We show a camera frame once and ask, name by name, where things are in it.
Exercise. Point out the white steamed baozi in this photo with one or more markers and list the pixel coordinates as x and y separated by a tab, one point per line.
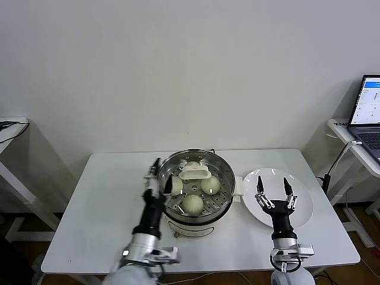
193	164
211	185
193	205
178	185

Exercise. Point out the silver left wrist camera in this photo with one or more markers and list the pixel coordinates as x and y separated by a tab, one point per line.
166	256

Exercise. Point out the white round plate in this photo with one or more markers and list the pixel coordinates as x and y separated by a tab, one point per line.
302	190

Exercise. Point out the white laptop side table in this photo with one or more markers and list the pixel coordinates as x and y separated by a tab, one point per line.
341	132

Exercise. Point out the round glass pot lid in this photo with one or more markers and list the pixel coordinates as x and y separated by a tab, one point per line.
196	173

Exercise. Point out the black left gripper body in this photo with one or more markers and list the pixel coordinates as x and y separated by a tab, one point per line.
153	215

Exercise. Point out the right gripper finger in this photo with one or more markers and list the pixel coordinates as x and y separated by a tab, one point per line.
262	194
291	200

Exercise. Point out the white electric cooking pot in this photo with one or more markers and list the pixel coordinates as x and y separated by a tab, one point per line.
190	230

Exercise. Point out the open grey laptop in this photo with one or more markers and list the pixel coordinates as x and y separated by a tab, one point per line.
368	101

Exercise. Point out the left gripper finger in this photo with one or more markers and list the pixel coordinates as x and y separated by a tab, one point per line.
152	181
169	187

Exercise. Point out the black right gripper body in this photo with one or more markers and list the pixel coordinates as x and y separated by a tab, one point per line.
280	216

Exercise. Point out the stainless steel steamer basket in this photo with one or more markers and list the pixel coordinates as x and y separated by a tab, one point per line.
232	190

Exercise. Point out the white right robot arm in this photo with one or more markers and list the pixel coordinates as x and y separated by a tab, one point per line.
283	242

